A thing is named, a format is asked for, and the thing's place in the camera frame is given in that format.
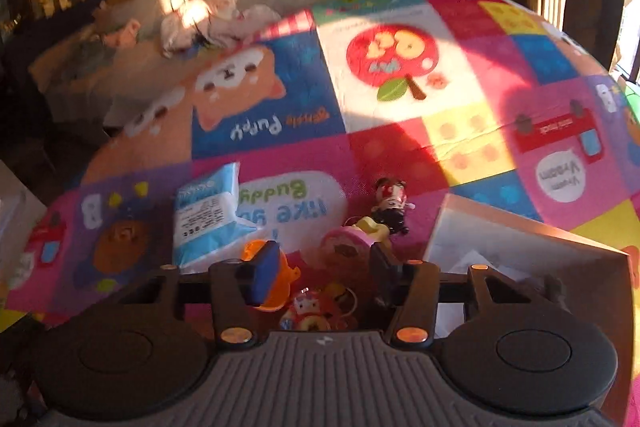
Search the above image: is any orange plastic toy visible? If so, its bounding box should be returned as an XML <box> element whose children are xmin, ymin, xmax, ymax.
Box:
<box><xmin>241</xmin><ymin>239</ymin><xmax>300</xmax><ymax>312</ymax></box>

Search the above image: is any blue white tissue pack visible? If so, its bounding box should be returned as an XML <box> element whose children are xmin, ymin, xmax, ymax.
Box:
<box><xmin>172</xmin><ymin>161</ymin><xmax>262</xmax><ymax>272</ymax></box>

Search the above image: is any white cardboard box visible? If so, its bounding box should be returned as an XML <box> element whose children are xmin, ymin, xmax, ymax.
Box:
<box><xmin>423</xmin><ymin>194</ymin><xmax>634</xmax><ymax>425</ymax></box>

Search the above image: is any pink swiss roll toy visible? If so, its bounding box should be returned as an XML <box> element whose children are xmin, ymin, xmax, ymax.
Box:
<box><xmin>317</xmin><ymin>217</ymin><xmax>392</xmax><ymax>274</ymax></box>

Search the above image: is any black haired doll figurine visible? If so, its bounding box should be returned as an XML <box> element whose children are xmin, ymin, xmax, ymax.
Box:
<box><xmin>371</xmin><ymin>178</ymin><xmax>416</xmax><ymax>235</ymax></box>

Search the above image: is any colourful cartoon play mat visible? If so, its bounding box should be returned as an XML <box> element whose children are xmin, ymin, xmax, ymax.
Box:
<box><xmin>4</xmin><ymin>0</ymin><xmax>640</xmax><ymax>427</ymax></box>

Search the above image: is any beige sofa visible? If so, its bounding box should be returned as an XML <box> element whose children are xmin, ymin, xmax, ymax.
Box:
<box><xmin>27</xmin><ymin>0</ymin><xmax>320</xmax><ymax>128</ymax></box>

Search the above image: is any crumpled white cloth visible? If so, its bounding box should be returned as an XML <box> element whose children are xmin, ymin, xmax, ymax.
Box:
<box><xmin>160</xmin><ymin>0</ymin><xmax>281</xmax><ymax>57</ymax></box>

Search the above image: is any red white keychain toy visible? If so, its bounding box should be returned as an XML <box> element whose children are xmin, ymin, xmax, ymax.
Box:
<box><xmin>279</xmin><ymin>283</ymin><xmax>358</xmax><ymax>332</ymax></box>

